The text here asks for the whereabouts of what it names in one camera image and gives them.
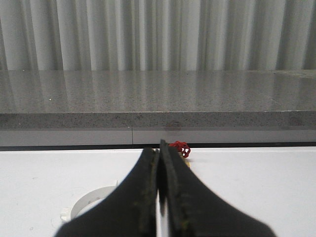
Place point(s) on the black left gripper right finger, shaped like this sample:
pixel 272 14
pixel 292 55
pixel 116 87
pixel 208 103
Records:
pixel 193 209

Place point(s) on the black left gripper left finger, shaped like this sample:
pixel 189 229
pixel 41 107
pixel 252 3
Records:
pixel 129 211

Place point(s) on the white half pipe clamp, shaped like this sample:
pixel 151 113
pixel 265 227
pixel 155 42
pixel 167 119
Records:
pixel 86 202

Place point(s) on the brass valve red handwheel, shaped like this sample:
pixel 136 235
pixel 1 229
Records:
pixel 183 150

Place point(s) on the grey stone counter ledge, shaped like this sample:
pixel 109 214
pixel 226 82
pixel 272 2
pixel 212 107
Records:
pixel 108 99

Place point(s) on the grey pleated curtain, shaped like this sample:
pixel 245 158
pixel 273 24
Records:
pixel 157 34

